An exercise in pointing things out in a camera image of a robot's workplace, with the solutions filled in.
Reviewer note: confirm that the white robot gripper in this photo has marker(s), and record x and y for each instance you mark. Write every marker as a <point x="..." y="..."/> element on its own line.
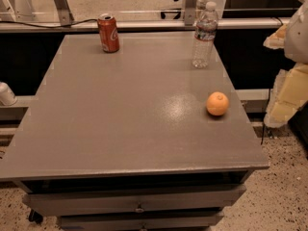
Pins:
<point x="297" y="38"/>

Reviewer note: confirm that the clear plastic water bottle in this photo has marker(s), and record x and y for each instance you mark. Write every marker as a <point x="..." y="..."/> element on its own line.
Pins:
<point x="204" y="35"/>

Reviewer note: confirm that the orange fruit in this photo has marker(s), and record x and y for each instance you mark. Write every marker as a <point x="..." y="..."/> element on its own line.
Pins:
<point x="217" y="104"/>

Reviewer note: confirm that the grey drawer cabinet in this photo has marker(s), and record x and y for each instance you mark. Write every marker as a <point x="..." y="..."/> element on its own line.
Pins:
<point x="133" y="119"/>

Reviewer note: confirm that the orange soda can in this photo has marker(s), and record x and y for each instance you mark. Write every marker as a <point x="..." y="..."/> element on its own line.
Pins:
<point x="108" y="33"/>

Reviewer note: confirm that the lower grey drawer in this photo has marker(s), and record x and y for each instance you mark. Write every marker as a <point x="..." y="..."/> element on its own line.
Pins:
<point x="144" y="221"/>

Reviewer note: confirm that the grey drawer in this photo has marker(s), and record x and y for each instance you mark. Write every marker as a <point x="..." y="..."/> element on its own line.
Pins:
<point x="134" y="201"/>
<point x="144" y="221"/>

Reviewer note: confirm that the upper grey drawer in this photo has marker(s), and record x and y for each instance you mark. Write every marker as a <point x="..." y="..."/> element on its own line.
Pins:
<point x="134" y="201"/>

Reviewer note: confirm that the black caster wheel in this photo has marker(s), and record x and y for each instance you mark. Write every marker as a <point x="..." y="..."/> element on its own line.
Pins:
<point x="35" y="217"/>

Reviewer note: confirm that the grey metal post centre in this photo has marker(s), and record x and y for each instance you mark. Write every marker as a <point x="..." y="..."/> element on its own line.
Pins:
<point x="189" y="12"/>

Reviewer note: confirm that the grey metal bracket left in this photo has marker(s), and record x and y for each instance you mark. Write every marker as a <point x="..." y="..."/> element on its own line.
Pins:
<point x="64" y="12"/>

